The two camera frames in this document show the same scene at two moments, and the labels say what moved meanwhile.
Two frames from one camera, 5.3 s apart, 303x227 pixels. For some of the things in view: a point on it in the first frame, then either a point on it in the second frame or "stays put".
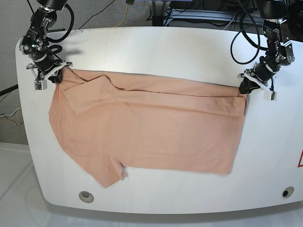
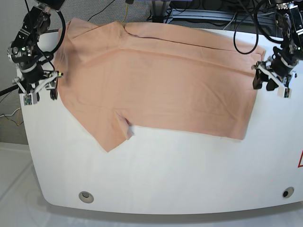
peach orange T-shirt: (103, 118) → (117, 76)
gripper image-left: (44, 62) → (32, 74)
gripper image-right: (264, 70) → (280, 66)
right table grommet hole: (288, 192) stays put
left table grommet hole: (86, 196) stays put
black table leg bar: (9, 89) stays put
